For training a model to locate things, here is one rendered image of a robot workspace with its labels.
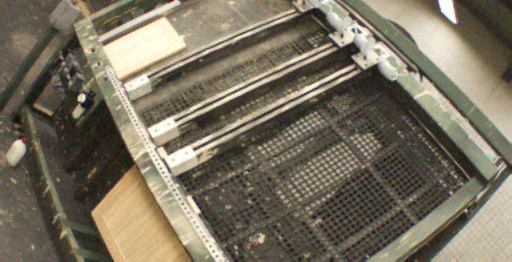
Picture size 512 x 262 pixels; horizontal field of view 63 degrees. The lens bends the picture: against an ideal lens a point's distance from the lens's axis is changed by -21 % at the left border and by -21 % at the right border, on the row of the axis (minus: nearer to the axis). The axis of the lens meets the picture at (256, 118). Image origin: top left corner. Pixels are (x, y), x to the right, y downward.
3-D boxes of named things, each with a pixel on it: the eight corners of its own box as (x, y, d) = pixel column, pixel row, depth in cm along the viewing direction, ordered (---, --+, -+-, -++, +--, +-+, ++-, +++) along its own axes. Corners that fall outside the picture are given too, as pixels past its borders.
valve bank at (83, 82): (43, 65, 260) (66, 34, 257) (58, 74, 272) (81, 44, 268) (60, 120, 232) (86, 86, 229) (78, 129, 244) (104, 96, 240)
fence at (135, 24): (99, 42, 276) (98, 37, 273) (239, -20, 304) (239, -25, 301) (101, 46, 273) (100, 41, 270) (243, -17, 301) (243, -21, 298)
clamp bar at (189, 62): (125, 91, 248) (115, 58, 230) (318, 6, 283) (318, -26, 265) (131, 104, 242) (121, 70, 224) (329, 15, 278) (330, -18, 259)
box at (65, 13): (47, 18, 267) (65, -5, 265) (59, 25, 277) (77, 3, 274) (50, 27, 260) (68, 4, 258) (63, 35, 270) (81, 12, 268)
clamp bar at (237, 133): (165, 164, 219) (154, 129, 201) (376, 58, 255) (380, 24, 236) (175, 180, 214) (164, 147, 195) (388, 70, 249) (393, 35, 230)
